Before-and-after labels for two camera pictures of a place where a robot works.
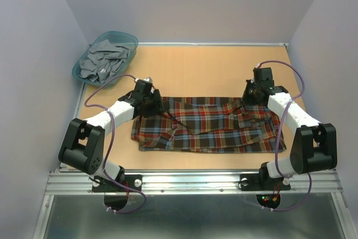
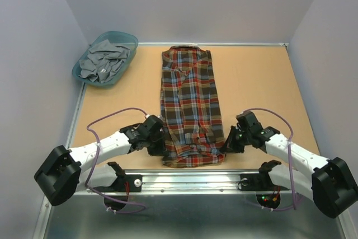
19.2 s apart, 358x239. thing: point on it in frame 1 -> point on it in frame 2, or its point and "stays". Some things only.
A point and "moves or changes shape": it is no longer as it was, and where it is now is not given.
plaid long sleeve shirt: x=209 y=125 moves or changes shape
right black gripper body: x=250 y=94 -> x=238 y=139
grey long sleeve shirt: x=104 y=61 stays
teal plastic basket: x=111 y=54 stays
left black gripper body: x=152 y=106 -> x=155 y=145
